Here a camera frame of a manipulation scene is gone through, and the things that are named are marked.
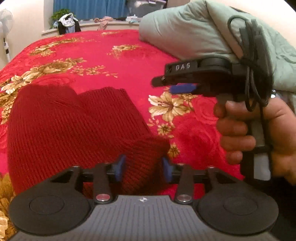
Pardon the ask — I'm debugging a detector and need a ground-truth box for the dark red knit sweater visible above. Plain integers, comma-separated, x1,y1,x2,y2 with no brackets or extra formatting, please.
7,84,170,195

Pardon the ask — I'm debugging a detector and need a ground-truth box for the black chair with clothes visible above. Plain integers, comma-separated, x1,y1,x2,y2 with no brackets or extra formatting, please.
53,13,81,35

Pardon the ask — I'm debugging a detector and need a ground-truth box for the person's right hand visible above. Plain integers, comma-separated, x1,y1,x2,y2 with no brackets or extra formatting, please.
214,97,295,185

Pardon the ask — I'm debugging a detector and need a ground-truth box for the red floral bed blanket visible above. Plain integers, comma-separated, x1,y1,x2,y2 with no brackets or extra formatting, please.
1,30,241,240

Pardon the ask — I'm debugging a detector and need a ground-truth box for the grey plastic storage box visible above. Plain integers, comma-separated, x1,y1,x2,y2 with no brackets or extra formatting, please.
126,0,167,18

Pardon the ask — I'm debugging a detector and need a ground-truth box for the pink cloth on sill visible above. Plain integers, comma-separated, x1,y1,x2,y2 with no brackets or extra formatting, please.
94,16,114,30

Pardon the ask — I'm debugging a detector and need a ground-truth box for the blue window curtain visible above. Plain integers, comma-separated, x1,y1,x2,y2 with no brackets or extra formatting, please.
54,0,128,20

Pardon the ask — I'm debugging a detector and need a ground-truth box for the green potted plant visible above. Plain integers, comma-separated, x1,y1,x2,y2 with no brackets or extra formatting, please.
51,9,71,22

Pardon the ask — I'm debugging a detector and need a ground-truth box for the white standing fan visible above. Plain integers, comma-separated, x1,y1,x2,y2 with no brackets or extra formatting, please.
0,9,14,62

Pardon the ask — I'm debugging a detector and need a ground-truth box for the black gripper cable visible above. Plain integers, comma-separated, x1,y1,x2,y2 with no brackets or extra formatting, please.
227,14,273,149

